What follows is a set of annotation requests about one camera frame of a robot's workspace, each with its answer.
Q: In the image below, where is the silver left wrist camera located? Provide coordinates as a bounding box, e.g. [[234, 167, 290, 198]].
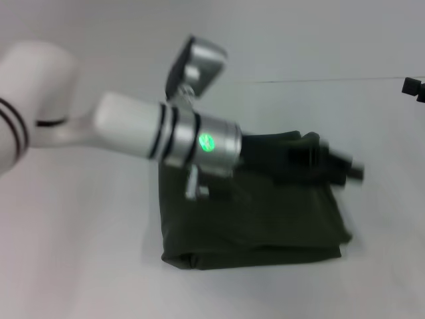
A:
[[164, 34, 229, 101]]

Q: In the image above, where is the dark green t-shirt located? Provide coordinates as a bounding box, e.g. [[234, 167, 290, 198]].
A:
[[160, 129, 353, 271]]

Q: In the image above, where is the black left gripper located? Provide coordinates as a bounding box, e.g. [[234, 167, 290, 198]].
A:
[[237, 130, 366, 188]]

